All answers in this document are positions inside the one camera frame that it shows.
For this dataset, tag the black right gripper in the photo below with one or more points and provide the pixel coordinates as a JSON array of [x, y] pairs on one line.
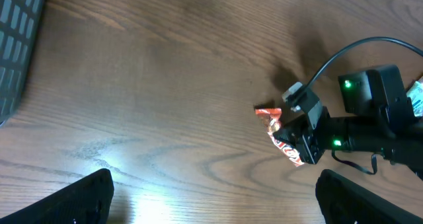
[[309, 142]]

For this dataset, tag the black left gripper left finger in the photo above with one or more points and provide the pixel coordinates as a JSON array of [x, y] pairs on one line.
[[87, 200]]

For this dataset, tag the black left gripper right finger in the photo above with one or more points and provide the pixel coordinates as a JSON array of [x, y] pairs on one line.
[[343, 201]]

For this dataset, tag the brown orange snack bar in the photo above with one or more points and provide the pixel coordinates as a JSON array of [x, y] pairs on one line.
[[270, 117]]

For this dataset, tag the teal snack wrapper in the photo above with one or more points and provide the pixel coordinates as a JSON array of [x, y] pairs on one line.
[[415, 94]]

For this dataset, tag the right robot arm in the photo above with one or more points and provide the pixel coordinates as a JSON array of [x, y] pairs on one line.
[[381, 120]]

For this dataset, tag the grey plastic mesh basket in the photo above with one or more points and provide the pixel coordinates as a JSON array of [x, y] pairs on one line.
[[19, 25]]

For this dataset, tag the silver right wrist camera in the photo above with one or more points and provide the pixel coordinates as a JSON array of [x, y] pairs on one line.
[[291, 91]]

